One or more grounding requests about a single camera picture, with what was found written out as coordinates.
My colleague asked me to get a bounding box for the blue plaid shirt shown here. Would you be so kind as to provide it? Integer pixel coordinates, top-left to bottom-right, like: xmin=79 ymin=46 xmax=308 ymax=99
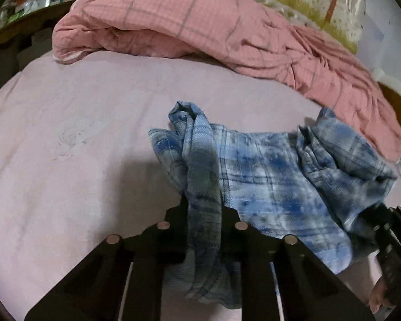
xmin=149 ymin=101 xmax=397 ymax=309

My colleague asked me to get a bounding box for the right hand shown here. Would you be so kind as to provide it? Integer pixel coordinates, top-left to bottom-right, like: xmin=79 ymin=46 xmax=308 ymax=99
xmin=368 ymin=275 xmax=395 ymax=315

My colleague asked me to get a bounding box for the pink bed sheet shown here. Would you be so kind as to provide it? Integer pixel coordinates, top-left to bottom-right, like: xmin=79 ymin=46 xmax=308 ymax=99
xmin=0 ymin=51 xmax=320 ymax=320

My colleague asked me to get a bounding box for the dark wooden desk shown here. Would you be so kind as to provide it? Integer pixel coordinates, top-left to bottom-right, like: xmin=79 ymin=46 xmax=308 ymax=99
xmin=0 ymin=0 xmax=74 ymax=81

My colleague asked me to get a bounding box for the pink checked duvet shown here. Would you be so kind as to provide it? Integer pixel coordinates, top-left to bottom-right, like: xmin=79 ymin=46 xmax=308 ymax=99
xmin=52 ymin=0 xmax=401 ymax=162

